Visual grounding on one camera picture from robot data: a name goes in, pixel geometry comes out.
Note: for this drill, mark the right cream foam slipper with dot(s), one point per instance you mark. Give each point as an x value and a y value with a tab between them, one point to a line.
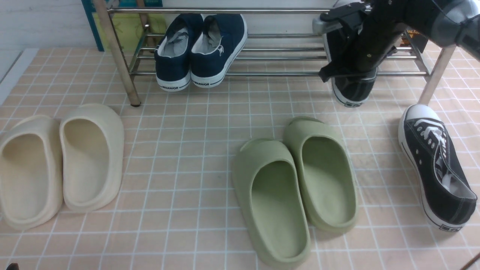
93	142

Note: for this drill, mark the green foam slipper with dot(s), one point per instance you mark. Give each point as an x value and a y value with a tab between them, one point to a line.
325	174
266	186

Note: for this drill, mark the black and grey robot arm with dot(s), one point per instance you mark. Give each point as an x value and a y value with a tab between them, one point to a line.
444	22

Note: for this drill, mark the black canvas sneaker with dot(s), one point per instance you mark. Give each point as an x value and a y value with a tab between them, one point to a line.
352	92
446	196

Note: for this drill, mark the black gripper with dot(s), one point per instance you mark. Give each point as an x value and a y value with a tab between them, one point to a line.
379	24

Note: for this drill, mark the right green foam slipper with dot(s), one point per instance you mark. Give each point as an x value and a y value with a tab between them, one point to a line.
325	174

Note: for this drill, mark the left green foam slipper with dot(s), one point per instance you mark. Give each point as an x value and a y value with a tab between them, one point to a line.
266	186

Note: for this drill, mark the cream foam slipper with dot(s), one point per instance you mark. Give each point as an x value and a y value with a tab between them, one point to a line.
31	172
93	142

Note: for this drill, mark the dark image processing book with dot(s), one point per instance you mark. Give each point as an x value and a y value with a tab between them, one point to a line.
414	38

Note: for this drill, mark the teal and yellow book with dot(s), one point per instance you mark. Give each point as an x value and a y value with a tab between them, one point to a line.
128	27

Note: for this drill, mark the metal shoe rack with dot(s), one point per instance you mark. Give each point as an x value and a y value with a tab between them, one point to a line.
128	72

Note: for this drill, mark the left cream foam slipper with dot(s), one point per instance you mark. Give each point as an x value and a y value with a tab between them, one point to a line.
31	172

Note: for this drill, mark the left navy canvas sneaker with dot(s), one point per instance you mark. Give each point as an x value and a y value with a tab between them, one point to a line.
172	54

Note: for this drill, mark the right navy canvas sneaker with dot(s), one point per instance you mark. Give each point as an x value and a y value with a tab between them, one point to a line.
221	39

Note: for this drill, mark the navy canvas sneaker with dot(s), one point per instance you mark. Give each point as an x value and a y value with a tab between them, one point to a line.
221	39
172	54

